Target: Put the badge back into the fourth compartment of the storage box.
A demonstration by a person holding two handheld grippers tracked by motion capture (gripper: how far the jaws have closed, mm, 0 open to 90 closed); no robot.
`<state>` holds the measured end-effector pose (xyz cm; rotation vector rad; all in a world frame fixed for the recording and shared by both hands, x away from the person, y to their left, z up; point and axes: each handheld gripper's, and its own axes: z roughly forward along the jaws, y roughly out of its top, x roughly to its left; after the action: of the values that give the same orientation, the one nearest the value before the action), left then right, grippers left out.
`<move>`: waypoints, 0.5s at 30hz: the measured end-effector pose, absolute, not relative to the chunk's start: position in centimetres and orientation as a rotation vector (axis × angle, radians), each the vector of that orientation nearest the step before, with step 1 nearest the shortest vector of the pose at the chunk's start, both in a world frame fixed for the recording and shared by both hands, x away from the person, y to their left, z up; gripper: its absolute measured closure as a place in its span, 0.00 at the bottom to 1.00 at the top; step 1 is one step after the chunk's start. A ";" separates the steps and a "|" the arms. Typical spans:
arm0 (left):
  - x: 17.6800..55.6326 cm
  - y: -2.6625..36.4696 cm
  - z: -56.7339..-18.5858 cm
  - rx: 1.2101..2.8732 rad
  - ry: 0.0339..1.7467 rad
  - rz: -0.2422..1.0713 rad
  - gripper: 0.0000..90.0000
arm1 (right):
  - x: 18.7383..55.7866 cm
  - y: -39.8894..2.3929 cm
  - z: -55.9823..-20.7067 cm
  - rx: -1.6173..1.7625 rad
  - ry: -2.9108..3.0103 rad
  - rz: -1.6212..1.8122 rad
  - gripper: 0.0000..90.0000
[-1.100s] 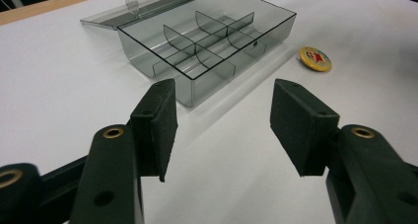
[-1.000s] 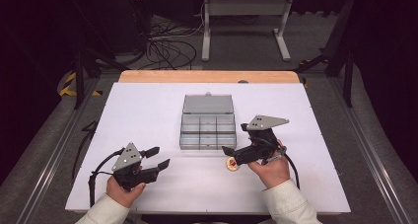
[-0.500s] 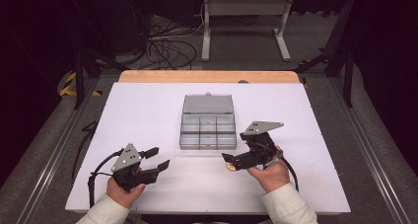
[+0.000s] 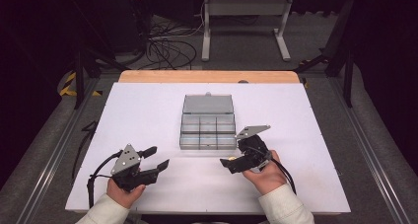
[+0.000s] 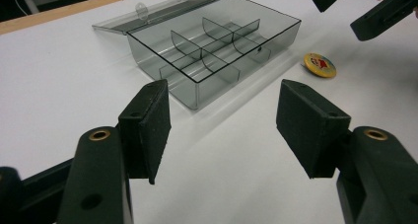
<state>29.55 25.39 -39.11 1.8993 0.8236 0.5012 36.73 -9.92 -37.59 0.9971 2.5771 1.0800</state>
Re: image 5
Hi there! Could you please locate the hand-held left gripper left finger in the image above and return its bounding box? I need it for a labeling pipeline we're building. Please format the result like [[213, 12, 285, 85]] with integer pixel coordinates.
[[56, 79, 173, 224]]

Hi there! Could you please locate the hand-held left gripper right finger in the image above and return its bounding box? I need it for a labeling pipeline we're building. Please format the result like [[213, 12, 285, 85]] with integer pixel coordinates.
[[275, 78, 418, 224]]

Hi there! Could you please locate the round yellow cartoon badge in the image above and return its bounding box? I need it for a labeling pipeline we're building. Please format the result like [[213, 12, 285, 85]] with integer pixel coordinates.
[[303, 52, 338, 79]]

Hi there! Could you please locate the clear grey compartment box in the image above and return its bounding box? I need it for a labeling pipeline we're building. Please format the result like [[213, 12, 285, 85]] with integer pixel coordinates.
[[92, 0, 303, 112]]

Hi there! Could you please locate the grey metal stand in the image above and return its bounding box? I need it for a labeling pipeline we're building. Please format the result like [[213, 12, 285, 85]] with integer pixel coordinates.
[[15, 0, 41, 15]]

